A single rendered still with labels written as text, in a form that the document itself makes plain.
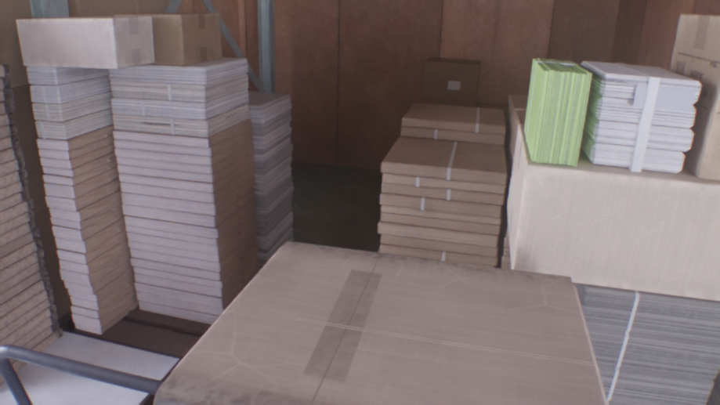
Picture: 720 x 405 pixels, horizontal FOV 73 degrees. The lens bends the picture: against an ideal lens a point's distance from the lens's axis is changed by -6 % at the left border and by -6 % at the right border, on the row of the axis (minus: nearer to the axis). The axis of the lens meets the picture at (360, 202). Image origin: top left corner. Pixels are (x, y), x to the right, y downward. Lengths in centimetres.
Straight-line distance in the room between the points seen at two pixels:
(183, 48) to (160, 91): 20
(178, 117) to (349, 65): 285
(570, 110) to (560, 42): 377
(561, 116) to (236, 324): 59
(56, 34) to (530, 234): 177
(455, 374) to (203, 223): 175
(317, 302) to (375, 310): 8
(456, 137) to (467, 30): 218
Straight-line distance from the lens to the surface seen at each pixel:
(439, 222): 216
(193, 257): 234
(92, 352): 246
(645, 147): 93
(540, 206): 90
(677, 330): 104
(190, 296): 245
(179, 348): 236
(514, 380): 62
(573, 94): 88
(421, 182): 211
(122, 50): 200
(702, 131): 98
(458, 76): 425
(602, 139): 91
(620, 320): 100
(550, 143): 89
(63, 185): 229
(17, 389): 126
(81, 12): 271
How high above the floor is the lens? 148
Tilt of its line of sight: 21 degrees down
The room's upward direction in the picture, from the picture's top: 2 degrees clockwise
